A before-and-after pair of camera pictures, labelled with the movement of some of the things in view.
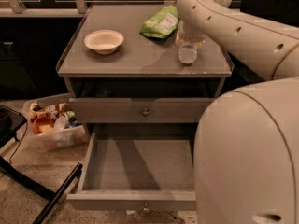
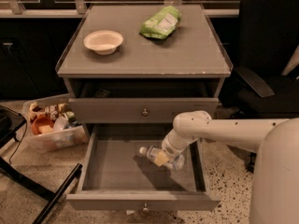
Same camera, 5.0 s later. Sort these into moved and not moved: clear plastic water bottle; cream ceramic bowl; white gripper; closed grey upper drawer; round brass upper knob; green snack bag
Moved: white gripper; clear plastic water bottle
Not moved: cream ceramic bowl; round brass upper knob; closed grey upper drawer; green snack bag
